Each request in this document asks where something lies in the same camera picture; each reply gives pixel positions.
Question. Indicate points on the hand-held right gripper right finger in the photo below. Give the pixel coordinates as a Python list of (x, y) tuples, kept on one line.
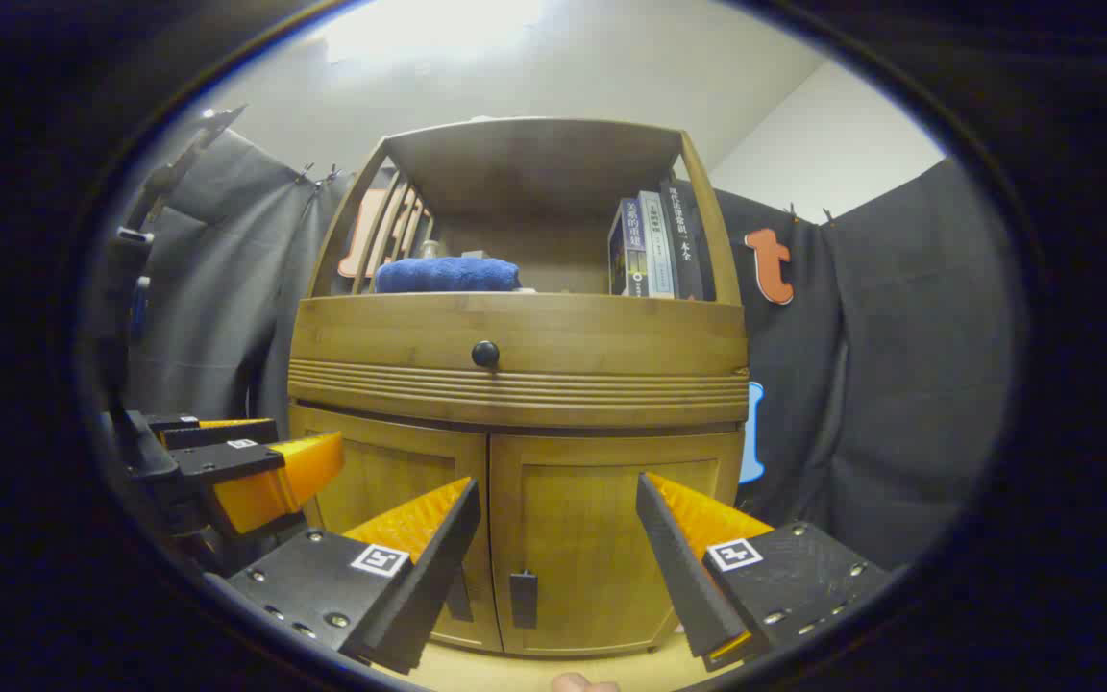
[(678, 567)]

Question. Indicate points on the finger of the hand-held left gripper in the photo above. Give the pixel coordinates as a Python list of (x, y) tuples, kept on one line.
[(217, 437), (227, 461)]

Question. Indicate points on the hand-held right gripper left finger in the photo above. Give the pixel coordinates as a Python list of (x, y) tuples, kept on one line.
[(429, 577)]

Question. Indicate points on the wooden double-door shoe cabinet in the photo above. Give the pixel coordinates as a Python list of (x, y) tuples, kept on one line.
[(534, 163)]

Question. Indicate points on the dark metal stand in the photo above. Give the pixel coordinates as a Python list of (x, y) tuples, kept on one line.
[(131, 250)]

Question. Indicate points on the round black drawer knob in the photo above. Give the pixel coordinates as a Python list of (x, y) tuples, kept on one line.
[(485, 354)]

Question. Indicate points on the wooden ribbed drawer front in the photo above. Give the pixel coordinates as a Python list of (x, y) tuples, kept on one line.
[(611, 336)]

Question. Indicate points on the folded blue towel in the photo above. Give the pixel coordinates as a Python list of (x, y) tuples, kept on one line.
[(448, 275)]

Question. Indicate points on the purple book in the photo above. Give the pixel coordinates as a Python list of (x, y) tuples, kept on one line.
[(627, 250)]

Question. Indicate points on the black book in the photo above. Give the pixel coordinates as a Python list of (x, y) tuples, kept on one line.
[(683, 240)]

